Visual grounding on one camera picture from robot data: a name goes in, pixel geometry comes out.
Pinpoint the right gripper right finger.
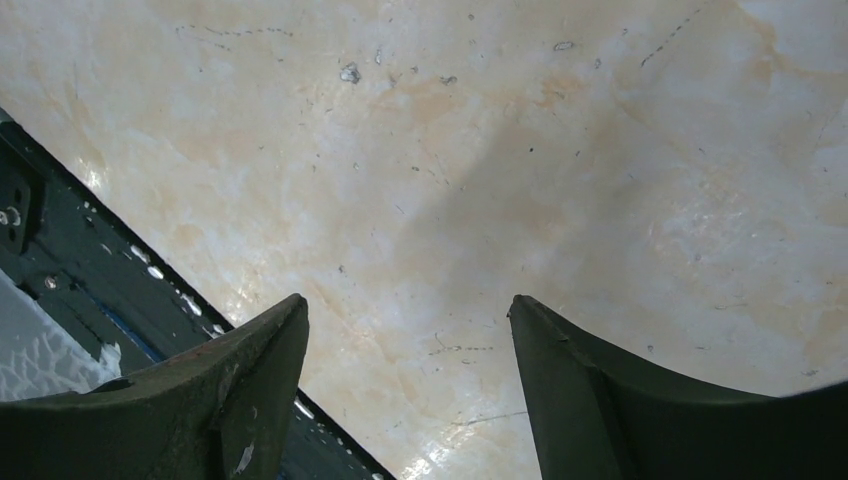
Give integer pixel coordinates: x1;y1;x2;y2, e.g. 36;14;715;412
509;295;847;479

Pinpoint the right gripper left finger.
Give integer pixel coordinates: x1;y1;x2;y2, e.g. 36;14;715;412
1;294;309;479

